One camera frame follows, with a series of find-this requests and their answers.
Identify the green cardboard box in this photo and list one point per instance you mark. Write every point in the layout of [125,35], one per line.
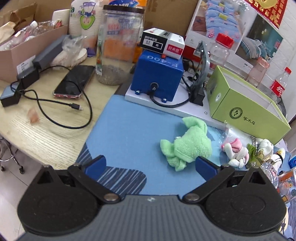
[236,102]

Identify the clear zip bag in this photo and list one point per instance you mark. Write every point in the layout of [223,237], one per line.
[231,133]

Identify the textured clear glass cup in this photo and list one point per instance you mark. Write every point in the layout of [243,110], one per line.
[270,172]

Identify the black smartphone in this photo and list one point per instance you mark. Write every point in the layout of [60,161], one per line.
[74,82]

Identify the printed clear glass mug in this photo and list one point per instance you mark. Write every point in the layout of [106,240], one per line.
[286,185]

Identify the cardboard box with bottles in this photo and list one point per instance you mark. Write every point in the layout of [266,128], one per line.
[27,43]

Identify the bedding poster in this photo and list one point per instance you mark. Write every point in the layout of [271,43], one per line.
[252,27]

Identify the pink clear plastic bottle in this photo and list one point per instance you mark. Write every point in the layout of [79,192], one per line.
[258,71]

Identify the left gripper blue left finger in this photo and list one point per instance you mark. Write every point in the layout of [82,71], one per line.
[95,168]

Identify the black power adapter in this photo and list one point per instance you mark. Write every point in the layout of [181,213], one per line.
[27,78]

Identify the pink white sock bundle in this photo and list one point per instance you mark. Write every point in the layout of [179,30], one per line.
[237,154]

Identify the cola bottle red label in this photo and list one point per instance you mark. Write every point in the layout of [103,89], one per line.
[279,85]

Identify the orange white detergent bag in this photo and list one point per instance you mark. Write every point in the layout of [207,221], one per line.
[124,27]

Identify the white sock colourful dots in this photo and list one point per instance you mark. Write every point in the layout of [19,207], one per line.
[278,158]

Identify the green fuzzy toy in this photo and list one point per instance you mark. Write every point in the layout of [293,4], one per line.
[252,151]

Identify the red cap clear jar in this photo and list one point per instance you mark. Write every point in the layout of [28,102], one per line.
[220,50]

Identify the tall clear plastic jar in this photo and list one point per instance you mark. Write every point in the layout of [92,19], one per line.
[110,71]

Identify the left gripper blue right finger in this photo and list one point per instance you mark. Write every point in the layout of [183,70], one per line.
[206,168]

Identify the blue table cloth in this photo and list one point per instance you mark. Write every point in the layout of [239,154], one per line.
[159,203]

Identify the blue metal machine box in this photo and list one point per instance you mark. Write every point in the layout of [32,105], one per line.
[163,73]

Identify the white cream sock bundle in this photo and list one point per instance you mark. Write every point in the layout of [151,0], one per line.
[264,149]

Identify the white black small carton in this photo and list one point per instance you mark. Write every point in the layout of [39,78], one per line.
[163,42]

